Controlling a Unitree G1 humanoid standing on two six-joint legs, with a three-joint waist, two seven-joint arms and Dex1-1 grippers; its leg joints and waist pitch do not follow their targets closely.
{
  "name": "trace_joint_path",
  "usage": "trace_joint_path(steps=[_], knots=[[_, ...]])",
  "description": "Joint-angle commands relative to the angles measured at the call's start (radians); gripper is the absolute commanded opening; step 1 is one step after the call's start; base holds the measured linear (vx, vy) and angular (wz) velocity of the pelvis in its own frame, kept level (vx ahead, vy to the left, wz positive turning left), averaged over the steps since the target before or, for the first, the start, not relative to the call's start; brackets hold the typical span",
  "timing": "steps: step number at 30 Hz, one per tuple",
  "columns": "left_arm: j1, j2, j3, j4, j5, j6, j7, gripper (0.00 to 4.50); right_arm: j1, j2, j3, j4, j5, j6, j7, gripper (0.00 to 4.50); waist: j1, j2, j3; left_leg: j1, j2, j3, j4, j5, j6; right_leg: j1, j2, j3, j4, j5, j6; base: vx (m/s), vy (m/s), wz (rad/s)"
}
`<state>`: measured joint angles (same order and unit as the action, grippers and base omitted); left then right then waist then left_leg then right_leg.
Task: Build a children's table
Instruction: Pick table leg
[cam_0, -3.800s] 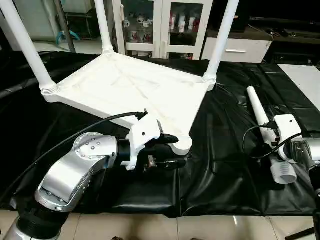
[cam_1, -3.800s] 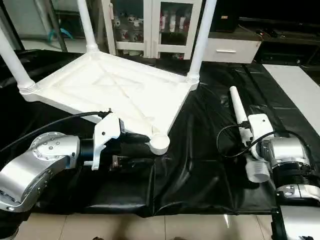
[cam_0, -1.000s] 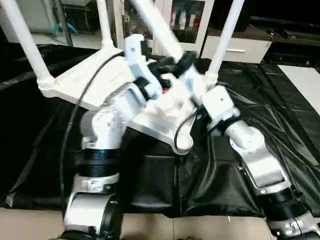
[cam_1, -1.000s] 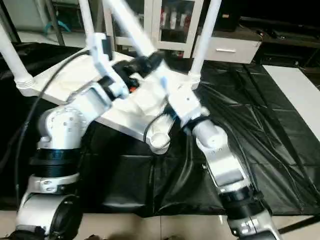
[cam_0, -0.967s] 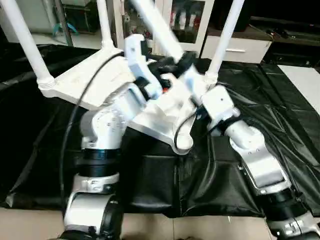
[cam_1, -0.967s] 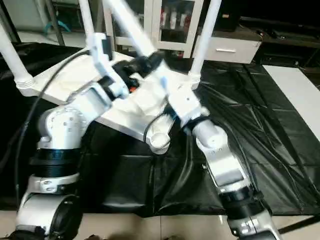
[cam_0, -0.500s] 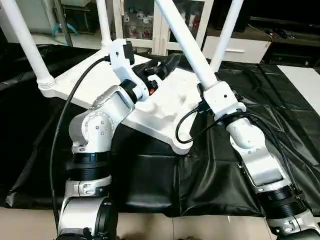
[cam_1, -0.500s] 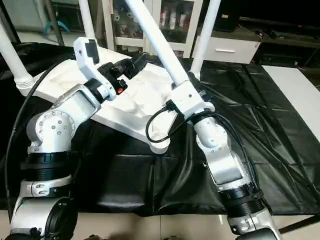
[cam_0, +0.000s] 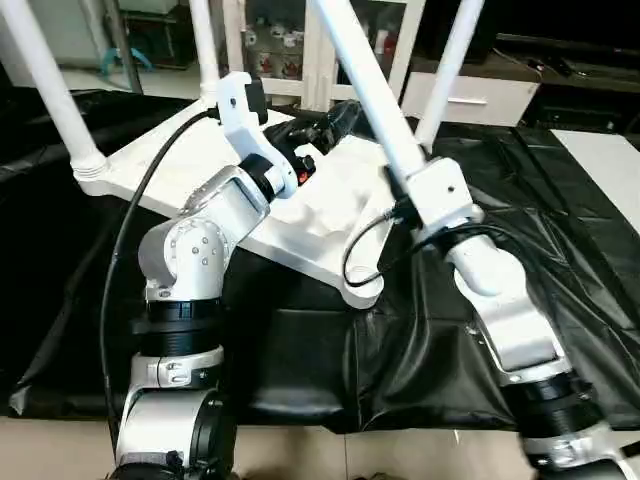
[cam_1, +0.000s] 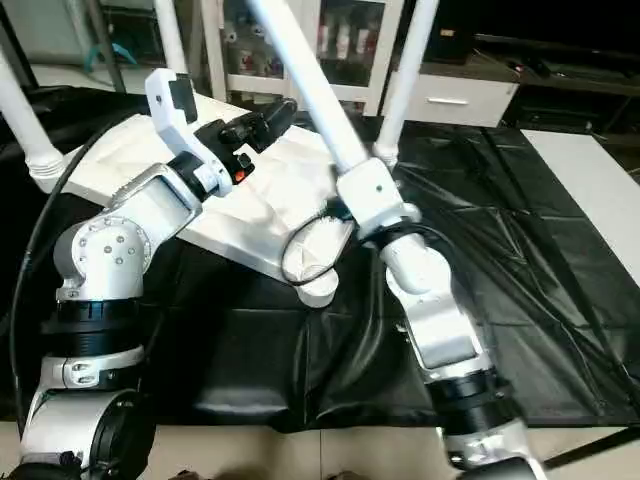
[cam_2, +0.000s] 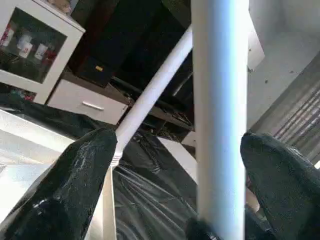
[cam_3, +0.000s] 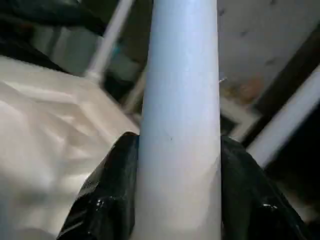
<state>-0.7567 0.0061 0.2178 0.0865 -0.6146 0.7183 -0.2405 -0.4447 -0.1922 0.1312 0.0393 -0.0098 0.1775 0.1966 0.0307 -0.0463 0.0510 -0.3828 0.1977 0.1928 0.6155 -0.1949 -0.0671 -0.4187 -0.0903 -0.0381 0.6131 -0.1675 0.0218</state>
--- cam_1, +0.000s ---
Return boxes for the white plastic table leg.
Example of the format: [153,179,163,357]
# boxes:
[247,0,374,179]
[153,0,191,76]
[374,0,442,169]
[0,47,66,194]

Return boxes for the white plastic table top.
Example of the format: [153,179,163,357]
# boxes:
[64,89,401,309]

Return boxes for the white glass door cabinet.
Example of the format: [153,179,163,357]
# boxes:
[199,0,401,116]

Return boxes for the grey pole stand blue brackets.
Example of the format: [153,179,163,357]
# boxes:
[82,0,136,94]

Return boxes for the black storage unit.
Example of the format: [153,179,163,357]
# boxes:
[99,9,166,51]

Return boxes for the white drawer cabinet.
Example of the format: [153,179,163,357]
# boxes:
[414,64,521,129]

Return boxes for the black box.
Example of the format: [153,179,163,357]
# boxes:
[429,0,474,64]

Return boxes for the black work mat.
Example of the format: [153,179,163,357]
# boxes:
[0,84,640,434]

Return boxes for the white flat board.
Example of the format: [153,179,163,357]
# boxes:
[519,127,640,286]

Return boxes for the black low desk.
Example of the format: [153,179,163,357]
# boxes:
[472,32,640,132]

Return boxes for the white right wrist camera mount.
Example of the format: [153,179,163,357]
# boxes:
[335,158,422,242]

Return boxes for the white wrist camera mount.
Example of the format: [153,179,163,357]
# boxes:
[335,158,422,242]
[144,68,236,200]

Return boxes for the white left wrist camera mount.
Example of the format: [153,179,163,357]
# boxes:
[144,68,236,200]

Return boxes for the black metal table frame leg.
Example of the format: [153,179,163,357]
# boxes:
[542,424,640,471]

